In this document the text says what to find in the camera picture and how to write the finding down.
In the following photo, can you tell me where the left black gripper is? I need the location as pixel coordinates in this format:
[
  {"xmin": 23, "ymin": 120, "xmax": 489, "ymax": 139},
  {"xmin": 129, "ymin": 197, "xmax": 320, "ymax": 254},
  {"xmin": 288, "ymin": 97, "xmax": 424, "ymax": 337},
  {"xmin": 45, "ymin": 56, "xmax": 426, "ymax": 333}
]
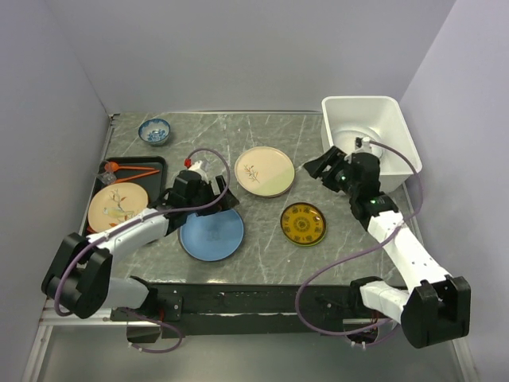
[{"xmin": 185, "ymin": 175, "xmax": 239, "ymax": 216}]

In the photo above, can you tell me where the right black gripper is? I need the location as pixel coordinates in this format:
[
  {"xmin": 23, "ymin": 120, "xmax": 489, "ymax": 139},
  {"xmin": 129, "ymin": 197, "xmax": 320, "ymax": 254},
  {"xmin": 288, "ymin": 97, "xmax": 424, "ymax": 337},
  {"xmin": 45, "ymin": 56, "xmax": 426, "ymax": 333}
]
[{"xmin": 302, "ymin": 146, "xmax": 359, "ymax": 198}]

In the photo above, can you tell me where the white smooth deep plate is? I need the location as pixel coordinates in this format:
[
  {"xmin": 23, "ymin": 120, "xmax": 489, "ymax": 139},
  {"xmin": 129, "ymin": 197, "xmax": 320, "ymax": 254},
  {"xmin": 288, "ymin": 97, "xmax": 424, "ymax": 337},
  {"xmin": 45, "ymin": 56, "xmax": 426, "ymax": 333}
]
[{"xmin": 332, "ymin": 127, "xmax": 382, "ymax": 154}]

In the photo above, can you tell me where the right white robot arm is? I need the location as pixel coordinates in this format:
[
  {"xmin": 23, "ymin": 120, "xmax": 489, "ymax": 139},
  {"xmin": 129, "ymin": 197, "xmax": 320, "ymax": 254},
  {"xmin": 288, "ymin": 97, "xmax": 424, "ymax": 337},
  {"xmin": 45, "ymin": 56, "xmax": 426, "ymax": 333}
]
[{"xmin": 304, "ymin": 146, "xmax": 471, "ymax": 349}]

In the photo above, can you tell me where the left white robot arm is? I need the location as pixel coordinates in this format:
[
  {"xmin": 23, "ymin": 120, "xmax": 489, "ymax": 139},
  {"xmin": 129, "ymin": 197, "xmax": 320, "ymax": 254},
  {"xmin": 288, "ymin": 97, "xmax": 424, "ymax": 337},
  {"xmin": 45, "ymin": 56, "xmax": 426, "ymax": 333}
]
[{"xmin": 41, "ymin": 170, "xmax": 239, "ymax": 320}]

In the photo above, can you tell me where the white plastic bin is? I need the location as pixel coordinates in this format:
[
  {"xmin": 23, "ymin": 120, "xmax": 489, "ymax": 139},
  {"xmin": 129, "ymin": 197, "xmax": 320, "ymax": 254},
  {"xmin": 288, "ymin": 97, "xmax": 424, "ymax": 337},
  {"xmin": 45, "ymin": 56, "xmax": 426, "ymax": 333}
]
[{"xmin": 321, "ymin": 96, "xmax": 422, "ymax": 171}]

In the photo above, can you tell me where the blue plate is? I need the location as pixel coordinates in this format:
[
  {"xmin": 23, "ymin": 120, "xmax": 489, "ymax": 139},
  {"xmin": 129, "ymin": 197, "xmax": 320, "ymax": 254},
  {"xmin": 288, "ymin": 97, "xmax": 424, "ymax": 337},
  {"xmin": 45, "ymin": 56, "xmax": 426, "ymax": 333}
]
[{"xmin": 178, "ymin": 209, "xmax": 245, "ymax": 262}]

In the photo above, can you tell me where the cream plate with twig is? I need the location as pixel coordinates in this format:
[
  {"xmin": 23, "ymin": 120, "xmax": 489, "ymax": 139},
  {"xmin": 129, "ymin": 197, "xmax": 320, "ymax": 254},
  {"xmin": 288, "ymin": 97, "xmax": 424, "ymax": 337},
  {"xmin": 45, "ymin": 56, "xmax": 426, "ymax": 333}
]
[{"xmin": 234, "ymin": 146, "xmax": 295, "ymax": 197}]

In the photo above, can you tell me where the yellow patterned plate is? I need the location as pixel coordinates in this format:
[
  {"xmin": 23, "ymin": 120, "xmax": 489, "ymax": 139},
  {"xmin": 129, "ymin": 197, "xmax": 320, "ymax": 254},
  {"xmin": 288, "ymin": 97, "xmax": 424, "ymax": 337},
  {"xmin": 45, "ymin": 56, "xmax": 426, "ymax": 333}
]
[{"xmin": 279, "ymin": 202, "xmax": 327, "ymax": 247}]

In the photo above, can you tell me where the black tray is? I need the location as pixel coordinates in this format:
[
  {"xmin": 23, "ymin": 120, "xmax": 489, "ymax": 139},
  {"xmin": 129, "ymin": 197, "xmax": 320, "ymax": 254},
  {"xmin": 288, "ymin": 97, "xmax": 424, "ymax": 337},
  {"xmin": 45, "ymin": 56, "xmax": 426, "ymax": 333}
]
[{"xmin": 81, "ymin": 156, "xmax": 167, "ymax": 236}]

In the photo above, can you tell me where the blue white porcelain bowl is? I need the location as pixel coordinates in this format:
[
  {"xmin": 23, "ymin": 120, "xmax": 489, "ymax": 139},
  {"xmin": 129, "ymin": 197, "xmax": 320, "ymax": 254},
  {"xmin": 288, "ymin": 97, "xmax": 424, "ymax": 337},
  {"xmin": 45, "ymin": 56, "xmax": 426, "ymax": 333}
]
[{"xmin": 138, "ymin": 119, "xmax": 171, "ymax": 146}]

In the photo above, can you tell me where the orange chopstick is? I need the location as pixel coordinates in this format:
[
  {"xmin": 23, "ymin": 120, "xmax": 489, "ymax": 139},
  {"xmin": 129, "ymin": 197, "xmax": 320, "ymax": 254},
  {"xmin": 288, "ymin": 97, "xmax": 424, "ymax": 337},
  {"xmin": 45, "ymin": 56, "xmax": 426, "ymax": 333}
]
[{"xmin": 113, "ymin": 170, "xmax": 160, "ymax": 184}]

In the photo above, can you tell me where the black base beam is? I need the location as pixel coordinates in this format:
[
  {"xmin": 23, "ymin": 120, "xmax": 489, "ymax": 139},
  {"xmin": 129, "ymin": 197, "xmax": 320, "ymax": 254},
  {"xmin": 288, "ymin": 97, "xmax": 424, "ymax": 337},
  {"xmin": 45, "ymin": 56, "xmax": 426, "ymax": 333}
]
[{"xmin": 111, "ymin": 283, "xmax": 385, "ymax": 338}]

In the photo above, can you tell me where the cream plate with bird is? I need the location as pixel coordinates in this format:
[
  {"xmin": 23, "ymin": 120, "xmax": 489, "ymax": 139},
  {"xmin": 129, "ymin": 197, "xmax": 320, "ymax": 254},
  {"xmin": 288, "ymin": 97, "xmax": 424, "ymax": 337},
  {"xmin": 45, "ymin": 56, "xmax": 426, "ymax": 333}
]
[{"xmin": 87, "ymin": 182, "xmax": 149, "ymax": 232}]

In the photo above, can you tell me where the orange spoon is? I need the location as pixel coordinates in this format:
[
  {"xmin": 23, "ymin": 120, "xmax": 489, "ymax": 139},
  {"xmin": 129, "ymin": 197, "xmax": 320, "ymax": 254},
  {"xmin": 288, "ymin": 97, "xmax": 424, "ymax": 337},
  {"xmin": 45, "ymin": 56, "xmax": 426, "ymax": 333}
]
[{"xmin": 104, "ymin": 161, "xmax": 155, "ymax": 173}]

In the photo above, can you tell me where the clear plastic cup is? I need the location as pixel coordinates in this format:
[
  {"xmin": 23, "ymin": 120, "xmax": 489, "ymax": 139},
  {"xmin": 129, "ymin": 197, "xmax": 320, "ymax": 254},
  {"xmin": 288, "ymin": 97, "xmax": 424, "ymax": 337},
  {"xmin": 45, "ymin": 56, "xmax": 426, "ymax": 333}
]
[{"xmin": 96, "ymin": 170, "xmax": 117, "ymax": 185}]

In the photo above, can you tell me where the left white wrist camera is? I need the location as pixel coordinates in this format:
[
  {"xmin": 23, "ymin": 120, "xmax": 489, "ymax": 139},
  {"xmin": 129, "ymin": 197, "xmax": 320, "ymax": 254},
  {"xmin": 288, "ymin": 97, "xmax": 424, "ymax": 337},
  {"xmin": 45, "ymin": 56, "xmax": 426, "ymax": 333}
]
[{"xmin": 185, "ymin": 158, "xmax": 209, "ymax": 182}]

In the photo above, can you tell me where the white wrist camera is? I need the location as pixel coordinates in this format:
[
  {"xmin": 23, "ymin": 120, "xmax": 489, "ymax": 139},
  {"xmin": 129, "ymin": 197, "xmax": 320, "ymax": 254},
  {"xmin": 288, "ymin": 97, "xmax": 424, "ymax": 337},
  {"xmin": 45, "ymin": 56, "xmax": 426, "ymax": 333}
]
[
  {"xmin": 354, "ymin": 137, "xmax": 372, "ymax": 154},
  {"xmin": 185, "ymin": 158, "xmax": 209, "ymax": 182}
]

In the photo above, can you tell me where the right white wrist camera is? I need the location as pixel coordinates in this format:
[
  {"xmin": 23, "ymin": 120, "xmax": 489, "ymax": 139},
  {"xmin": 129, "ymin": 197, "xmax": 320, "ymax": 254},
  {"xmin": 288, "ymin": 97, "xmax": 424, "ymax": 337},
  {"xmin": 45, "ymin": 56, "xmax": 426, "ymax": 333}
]
[{"xmin": 354, "ymin": 137, "xmax": 372, "ymax": 154}]

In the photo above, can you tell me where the aluminium rail frame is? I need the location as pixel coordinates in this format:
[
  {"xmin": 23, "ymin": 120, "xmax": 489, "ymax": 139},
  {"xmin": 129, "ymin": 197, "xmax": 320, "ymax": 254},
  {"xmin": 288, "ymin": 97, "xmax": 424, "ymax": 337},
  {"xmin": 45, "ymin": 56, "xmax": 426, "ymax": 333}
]
[{"xmin": 21, "ymin": 299, "xmax": 154, "ymax": 382}]

